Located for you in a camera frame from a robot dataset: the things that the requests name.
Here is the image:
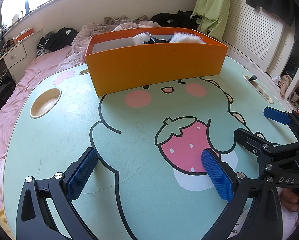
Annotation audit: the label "black sock in box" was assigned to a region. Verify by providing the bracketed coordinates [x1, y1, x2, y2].
[142, 36, 170, 45]

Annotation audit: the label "white slatted panel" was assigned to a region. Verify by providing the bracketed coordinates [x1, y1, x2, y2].
[222, 0, 297, 75]

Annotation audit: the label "white bedside cabinet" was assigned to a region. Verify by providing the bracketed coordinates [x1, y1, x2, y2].
[3, 29, 43, 85]

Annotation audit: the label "pink floral quilt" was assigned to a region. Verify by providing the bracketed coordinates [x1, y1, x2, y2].
[56, 16, 162, 70]

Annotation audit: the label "white and brown fluffy plush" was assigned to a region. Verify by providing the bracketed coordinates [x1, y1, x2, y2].
[168, 30, 207, 45]

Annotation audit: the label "black clothes pile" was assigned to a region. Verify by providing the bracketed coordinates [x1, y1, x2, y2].
[149, 10, 202, 30]

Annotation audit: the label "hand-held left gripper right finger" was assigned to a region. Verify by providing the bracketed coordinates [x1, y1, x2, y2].
[201, 149, 284, 240]

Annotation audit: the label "pink bed sheet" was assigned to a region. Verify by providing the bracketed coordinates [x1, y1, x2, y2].
[0, 47, 90, 205]

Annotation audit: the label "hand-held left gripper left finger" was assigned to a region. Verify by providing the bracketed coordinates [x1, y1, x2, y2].
[16, 147, 100, 240]

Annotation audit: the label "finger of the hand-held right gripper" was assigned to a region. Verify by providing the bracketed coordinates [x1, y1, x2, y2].
[234, 127, 299, 167]
[263, 107, 299, 144]

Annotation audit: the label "orange cardboard box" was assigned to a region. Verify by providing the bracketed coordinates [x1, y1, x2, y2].
[84, 27, 229, 97]

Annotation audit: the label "green hanging cloth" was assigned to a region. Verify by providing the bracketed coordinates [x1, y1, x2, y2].
[192, 0, 231, 38]

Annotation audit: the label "black striped clothes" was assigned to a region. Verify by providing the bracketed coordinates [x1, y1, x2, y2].
[37, 27, 78, 55]

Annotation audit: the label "beige crumpled cloth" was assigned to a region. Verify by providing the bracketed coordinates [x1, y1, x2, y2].
[273, 74, 294, 98]

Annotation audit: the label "green cartoon printed desktop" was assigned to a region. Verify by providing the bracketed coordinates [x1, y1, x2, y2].
[1, 55, 299, 240]

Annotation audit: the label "small orange box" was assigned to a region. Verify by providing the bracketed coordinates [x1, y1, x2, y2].
[14, 29, 35, 43]

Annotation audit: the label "person's right hand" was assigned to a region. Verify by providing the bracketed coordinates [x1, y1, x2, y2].
[281, 187, 299, 213]

